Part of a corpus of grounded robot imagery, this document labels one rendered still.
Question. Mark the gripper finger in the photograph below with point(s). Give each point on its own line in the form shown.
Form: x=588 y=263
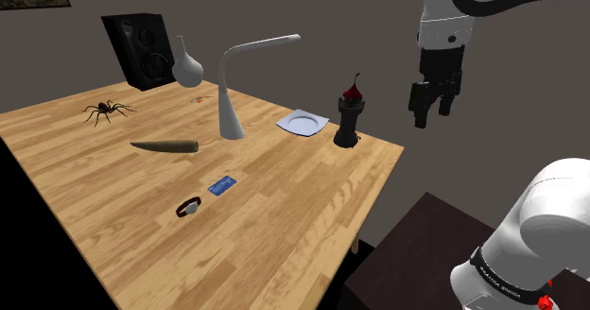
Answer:
x=420 y=104
x=448 y=101

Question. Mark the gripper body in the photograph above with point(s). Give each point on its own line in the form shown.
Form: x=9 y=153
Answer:
x=440 y=65

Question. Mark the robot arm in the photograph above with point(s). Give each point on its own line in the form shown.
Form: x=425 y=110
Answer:
x=544 y=217

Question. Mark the black tower figure red top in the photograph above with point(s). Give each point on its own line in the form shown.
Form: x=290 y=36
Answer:
x=348 y=120

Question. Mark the white square plate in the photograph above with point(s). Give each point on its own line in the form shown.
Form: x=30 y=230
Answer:
x=302 y=124

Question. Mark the white desk lamp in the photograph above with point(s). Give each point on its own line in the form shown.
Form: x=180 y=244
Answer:
x=229 y=120

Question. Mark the light wooden table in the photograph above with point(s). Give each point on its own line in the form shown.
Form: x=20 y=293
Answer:
x=258 y=217

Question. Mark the blue card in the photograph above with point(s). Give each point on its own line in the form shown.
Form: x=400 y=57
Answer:
x=222 y=185

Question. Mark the small orange blue flat item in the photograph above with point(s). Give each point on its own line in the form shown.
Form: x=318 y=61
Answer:
x=202 y=99

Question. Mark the grey long-necked vase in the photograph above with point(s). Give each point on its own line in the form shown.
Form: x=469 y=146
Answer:
x=187 y=72

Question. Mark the brown pointed horn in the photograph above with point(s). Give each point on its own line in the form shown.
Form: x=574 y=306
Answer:
x=173 y=146

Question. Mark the dark red wristwatch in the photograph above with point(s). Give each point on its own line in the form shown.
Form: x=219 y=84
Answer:
x=190 y=207

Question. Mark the black loudspeaker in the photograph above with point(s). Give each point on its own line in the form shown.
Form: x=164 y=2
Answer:
x=138 y=51

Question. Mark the black toy spider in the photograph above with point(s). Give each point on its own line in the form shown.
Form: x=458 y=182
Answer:
x=105 y=109

